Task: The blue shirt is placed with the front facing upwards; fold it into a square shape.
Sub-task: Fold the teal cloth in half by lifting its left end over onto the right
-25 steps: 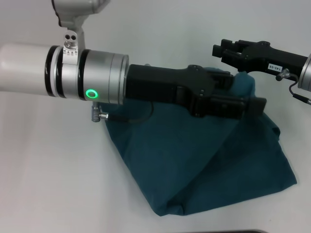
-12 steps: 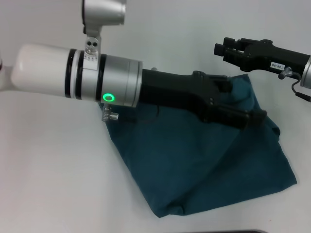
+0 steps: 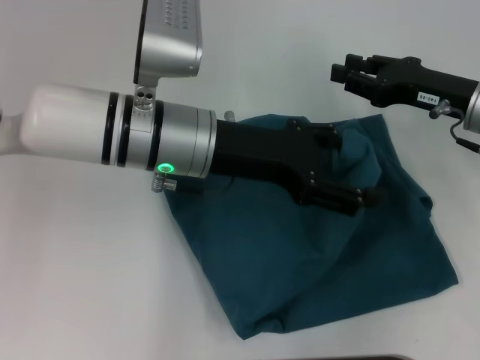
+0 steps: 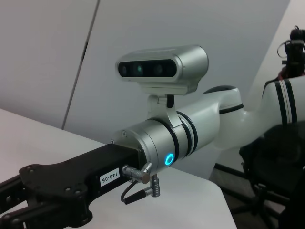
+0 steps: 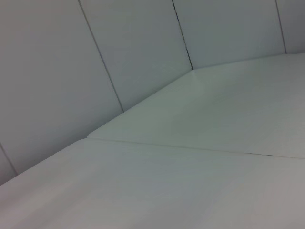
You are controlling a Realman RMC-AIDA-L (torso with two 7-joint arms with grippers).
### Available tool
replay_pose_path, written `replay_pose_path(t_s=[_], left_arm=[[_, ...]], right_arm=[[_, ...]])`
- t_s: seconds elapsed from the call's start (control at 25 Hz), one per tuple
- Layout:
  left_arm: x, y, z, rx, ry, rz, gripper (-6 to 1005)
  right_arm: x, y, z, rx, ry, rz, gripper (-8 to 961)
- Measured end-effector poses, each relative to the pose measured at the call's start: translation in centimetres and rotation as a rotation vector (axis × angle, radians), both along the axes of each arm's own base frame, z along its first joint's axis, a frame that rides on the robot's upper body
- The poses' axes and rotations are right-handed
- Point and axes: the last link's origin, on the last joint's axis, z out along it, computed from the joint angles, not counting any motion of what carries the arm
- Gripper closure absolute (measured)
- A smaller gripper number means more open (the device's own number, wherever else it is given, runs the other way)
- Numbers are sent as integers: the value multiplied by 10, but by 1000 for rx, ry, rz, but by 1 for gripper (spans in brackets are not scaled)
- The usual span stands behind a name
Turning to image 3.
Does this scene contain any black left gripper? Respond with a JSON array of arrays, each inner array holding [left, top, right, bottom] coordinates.
[[208, 115, 388, 218]]

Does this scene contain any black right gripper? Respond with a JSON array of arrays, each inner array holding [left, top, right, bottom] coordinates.
[[329, 53, 480, 114]]

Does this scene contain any teal T-shirt with beige print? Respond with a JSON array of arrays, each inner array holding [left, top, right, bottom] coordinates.
[[164, 112, 461, 331]]

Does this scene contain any right arm cable with plugs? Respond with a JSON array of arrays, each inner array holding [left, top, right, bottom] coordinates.
[[429, 99, 480, 155]]

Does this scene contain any left arm cable with plug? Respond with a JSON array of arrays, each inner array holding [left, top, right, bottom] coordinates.
[[149, 172, 179, 194]]

